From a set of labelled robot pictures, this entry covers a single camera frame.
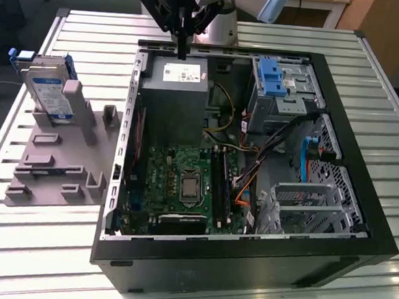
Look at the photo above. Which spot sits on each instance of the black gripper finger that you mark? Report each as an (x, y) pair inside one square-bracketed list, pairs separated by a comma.
[(158, 9), (203, 19)]

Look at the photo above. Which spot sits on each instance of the hard disk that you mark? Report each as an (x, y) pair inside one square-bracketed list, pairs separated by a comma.
[(47, 94)]

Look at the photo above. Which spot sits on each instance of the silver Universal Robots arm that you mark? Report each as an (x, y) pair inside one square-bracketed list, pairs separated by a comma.
[(222, 24)]

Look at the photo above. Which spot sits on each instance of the metal disk bay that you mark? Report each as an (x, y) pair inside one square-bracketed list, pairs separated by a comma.
[(312, 207)]

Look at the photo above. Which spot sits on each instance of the grey power supply unit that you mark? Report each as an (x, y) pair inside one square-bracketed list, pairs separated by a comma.
[(172, 103)]

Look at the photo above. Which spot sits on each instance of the blue drive latch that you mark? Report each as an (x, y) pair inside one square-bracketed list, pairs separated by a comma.
[(271, 79)]

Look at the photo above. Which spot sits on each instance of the metal optical drive cage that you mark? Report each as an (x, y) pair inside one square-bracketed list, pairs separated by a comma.
[(291, 104)]

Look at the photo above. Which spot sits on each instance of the green motherboard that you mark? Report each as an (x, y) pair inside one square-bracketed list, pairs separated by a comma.
[(157, 160)]

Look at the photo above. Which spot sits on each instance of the CPU socket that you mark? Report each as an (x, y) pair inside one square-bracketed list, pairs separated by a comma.
[(192, 174)]

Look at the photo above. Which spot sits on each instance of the black mesh waste bin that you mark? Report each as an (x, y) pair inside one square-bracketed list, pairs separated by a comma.
[(5, 40)]

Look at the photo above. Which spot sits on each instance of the black RAM stick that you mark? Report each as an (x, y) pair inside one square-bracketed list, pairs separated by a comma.
[(226, 185)]

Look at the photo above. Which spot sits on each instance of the silver CPU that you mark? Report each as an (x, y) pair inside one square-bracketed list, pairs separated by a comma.
[(190, 188)]

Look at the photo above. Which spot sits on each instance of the grey parts rack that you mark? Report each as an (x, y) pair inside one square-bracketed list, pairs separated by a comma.
[(65, 157)]

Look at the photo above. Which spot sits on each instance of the wooden cabinet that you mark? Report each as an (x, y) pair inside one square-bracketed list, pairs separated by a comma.
[(383, 25)]

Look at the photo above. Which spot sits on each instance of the black graphics card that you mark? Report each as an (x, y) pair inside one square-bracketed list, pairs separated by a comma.
[(180, 225)]

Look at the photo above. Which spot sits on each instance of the black open PC case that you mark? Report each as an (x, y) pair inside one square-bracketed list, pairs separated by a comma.
[(212, 260)]

